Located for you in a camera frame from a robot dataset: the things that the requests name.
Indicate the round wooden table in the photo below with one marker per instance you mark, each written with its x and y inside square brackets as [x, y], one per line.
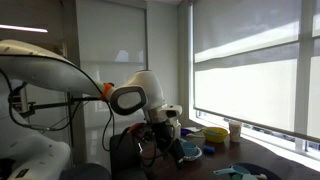
[228, 153]

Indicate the teal measuring scoop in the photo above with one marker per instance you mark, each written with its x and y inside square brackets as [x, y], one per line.
[235, 171]

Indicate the blue white saucer plate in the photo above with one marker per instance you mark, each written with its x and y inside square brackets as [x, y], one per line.
[194, 157]

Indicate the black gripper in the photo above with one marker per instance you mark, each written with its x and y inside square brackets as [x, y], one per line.
[166, 140]

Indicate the teal cup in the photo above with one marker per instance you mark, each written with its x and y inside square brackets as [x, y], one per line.
[189, 149]

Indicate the yellow bowl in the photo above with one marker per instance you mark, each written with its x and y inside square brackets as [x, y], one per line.
[214, 134]

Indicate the blue sponge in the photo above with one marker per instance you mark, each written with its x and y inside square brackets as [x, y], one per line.
[208, 149]

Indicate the black chair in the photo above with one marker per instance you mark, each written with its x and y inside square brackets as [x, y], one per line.
[124, 161]

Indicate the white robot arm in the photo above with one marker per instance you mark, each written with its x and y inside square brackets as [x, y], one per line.
[38, 157]

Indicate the dark blue bowl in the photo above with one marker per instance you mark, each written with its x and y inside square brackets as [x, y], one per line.
[257, 170]

